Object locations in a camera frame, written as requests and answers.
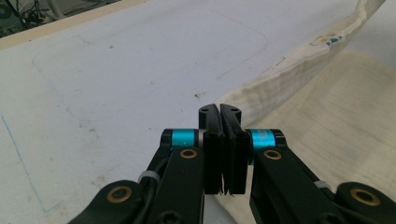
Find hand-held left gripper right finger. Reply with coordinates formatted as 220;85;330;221
219;103;251;195

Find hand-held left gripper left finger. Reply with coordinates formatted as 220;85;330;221
198;103;226;195

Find cream printed cloth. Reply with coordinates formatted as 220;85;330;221
213;0;396;224

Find black cables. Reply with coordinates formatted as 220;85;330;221
12;0;60;27

